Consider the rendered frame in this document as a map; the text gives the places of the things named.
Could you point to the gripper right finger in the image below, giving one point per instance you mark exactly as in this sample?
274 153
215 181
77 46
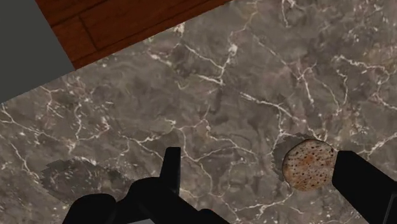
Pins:
366 183

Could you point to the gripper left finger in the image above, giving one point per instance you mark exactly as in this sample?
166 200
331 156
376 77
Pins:
161 198

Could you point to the speckled tan flatbread slice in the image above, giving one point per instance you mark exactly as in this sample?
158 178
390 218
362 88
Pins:
308 164

